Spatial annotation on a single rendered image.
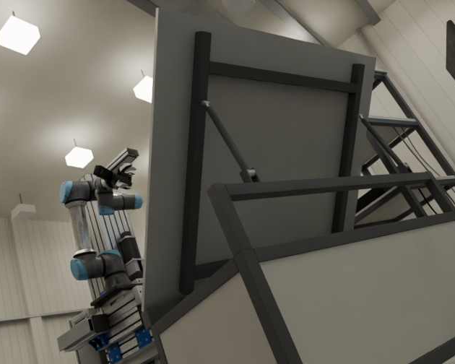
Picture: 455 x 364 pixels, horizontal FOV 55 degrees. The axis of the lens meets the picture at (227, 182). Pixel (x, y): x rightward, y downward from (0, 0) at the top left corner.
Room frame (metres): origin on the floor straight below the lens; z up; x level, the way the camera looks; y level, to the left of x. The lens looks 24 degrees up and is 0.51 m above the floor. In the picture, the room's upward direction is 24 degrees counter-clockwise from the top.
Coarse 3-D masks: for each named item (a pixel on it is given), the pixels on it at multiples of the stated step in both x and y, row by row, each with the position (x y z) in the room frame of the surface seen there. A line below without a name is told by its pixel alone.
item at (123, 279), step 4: (112, 272) 2.14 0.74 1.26; (116, 272) 2.15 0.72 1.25; (120, 272) 2.16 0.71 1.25; (124, 272) 2.19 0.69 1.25; (108, 276) 2.14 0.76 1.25; (112, 276) 2.14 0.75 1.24; (116, 276) 2.15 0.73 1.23; (120, 276) 2.15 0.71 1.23; (124, 276) 2.17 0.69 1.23; (108, 280) 2.14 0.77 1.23; (112, 280) 2.14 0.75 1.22; (116, 280) 2.14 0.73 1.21; (120, 280) 2.14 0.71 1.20; (124, 280) 2.16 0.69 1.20; (128, 280) 2.18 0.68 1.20; (108, 284) 2.14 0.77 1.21; (112, 284) 2.13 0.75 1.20; (116, 284) 2.14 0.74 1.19; (120, 284) 2.13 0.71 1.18; (124, 284) 2.15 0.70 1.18; (108, 288) 2.13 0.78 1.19
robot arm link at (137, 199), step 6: (96, 192) 2.06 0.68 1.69; (114, 192) 1.96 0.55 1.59; (120, 192) 1.95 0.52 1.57; (96, 198) 2.08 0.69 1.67; (126, 198) 1.88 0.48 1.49; (132, 198) 1.90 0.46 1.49; (138, 198) 1.92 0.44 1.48; (126, 204) 1.88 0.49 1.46; (132, 204) 1.90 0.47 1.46; (138, 204) 1.93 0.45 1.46
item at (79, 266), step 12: (60, 192) 2.02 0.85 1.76; (72, 192) 1.99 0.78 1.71; (84, 192) 2.04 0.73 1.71; (72, 204) 2.01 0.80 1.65; (84, 204) 2.06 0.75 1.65; (72, 216) 2.02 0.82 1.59; (84, 216) 2.05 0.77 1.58; (72, 228) 2.04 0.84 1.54; (84, 228) 2.05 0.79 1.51; (84, 240) 2.05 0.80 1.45; (84, 252) 2.04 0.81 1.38; (72, 264) 2.05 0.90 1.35; (84, 264) 2.04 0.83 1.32; (96, 264) 2.08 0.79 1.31; (84, 276) 2.06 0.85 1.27; (96, 276) 2.11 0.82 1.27
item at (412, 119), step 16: (384, 80) 2.39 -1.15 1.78; (400, 96) 2.39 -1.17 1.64; (384, 128) 2.27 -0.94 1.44; (400, 128) 2.37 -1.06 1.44; (416, 128) 2.40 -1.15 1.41; (368, 144) 2.41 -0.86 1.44; (432, 144) 2.38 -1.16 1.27; (384, 160) 2.02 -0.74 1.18; (448, 176) 2.33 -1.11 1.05; (400, 192) 2.06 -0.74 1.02; (416, 192) 2.30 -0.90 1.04; (368, 208) 2.18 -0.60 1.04; (384, 208) 2.34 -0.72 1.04; (400, 208) 2.51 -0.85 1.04; (416, 208) 2.01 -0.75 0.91; (368, 224) 2.52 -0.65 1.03
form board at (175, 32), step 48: (192, 48) 1.13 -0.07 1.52; (240, 48) 1.26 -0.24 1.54; (288, 48) 1.41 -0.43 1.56; (336, 48) 1.58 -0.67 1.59; (240, 96) 1.36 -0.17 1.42; (288, 96) 1.52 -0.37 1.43; (336, 96) 1.71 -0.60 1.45; (240, 144) 1.46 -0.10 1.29; (288, 144) 1.64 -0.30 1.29; (336, 144) 1.85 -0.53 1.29; (336, 192) 2.00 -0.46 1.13; (144, 240) 1.39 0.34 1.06; (288, 240) 1.90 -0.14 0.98; (144, 288) 1.47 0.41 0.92
